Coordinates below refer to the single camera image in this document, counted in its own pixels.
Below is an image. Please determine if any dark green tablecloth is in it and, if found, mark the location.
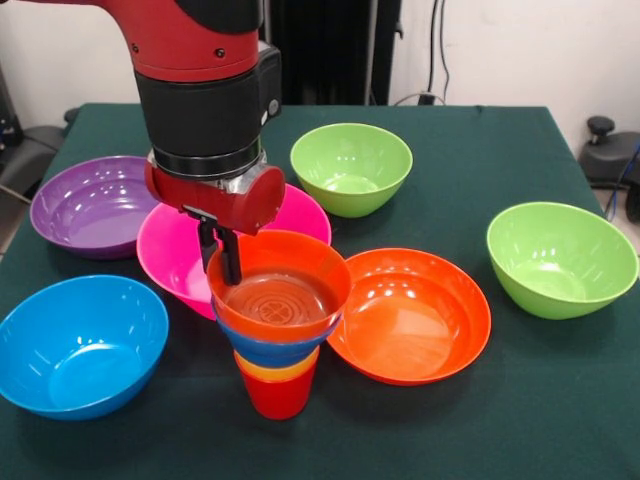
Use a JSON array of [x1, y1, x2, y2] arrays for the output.
[[0, 102, 640, 480]]

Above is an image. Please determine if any purple plastic bowl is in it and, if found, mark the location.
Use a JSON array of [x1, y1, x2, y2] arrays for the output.
[[29, 155, 162, 261]]

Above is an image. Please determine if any small ribbed orange-red bowl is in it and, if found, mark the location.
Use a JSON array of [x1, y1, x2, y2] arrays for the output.
[[206, 229, 353, 343]]

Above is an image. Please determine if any green plastic bowl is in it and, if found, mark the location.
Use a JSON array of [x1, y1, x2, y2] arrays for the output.
[[289, 122, 414, 219], [486, 201, 640, 320]]

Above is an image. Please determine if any orange plastic cup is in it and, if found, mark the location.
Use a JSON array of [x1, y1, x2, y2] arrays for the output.
[[236, 362, 319, 384], [233, 347, 321, 376]]

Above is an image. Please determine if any small dark blue bowl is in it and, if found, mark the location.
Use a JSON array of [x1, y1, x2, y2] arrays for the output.
[[210, 294, 346, 369]]

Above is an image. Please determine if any pink plastic bowl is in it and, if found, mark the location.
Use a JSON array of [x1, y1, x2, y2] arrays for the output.
[[136, 183, 333, 321]]

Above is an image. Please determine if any large orange-red plastic bowl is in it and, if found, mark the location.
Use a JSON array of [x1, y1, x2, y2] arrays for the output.
[[327, 247, 493, 386]]

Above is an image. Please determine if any red plastic cup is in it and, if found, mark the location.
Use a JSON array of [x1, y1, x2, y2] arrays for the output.
[[238, 362, 317, 420]]

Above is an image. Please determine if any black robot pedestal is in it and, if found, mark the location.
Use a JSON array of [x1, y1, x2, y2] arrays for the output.
[[259, 0, 404, 106]]

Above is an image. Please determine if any light blue plastic bowl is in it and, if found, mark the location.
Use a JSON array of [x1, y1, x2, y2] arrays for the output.
[[0, 274, 170, 422]]

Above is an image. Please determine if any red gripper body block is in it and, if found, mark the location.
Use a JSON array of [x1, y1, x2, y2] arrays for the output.
[[144, 153, 287, 237]]

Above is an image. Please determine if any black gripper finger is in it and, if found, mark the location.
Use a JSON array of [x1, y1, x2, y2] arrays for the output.
[[213, 225, 244, 287], [197, 219, 221, 275]]

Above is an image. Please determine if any dark grey chair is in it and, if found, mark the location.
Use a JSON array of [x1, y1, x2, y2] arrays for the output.
[[0, 124, 66, 201], [579, 115, 640, 224]]

